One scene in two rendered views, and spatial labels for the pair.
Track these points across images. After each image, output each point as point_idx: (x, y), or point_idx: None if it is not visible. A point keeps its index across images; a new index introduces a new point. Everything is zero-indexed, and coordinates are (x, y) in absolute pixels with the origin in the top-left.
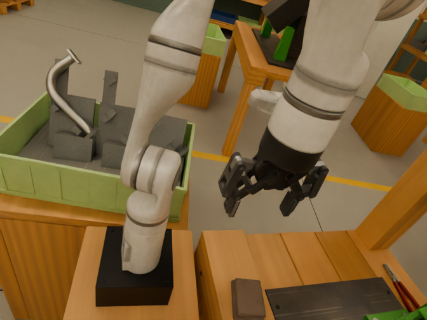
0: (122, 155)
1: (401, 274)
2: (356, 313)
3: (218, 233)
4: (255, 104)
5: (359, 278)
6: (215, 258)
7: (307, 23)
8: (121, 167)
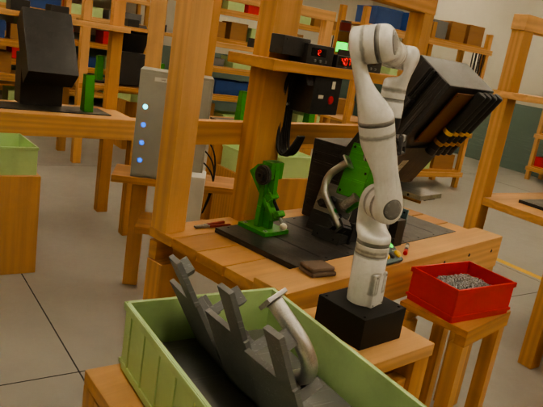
0: None
1: (194, 223)
2: (265, 239)
3: (277, 286)
4: None
5: (224, 238)
6: (303, 285)
7: (406, 77)
8: (402, 204)
